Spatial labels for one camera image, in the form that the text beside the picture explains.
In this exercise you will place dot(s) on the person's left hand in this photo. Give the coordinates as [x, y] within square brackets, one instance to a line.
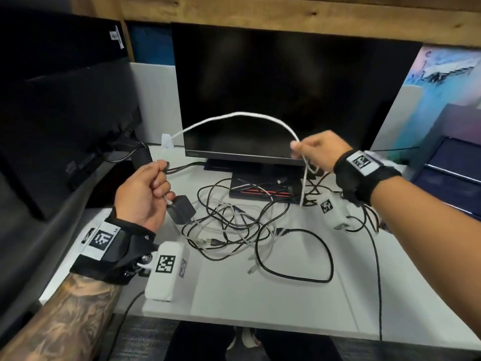
[142, 195]

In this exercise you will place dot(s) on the person's right hand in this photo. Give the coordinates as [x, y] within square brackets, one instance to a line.
[323, 150]

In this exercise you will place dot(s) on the black charger plug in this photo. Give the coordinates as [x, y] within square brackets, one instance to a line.
[181, 210]

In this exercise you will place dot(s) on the navy blue drawer unit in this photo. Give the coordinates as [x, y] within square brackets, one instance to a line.
[451, 172]

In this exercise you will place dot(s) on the person's right forearm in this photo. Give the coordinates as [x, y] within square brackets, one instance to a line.
[432, 240]

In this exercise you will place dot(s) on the person's left forearm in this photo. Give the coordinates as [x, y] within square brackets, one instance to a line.
[67, 319]

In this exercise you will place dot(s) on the person's black trousers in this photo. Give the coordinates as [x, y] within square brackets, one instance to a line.
[300, 345]

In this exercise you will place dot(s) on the black computer monitor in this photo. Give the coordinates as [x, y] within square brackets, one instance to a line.
[293, 90]

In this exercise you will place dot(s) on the white partition panel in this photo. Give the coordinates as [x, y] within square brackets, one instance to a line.
[158, 105]
[387, 124]

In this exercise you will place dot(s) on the white sneaker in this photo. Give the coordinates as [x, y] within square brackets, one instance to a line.
[246, 336]

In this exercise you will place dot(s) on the black panel with white sticker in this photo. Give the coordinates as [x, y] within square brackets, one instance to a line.
[56, 41]

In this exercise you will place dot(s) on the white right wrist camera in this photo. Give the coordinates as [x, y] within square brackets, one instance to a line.
[334, 214]

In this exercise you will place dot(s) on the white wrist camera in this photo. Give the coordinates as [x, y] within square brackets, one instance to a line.
[334, 214]
[165, 274]

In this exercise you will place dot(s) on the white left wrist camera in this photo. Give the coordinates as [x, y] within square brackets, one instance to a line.
[165, 274]

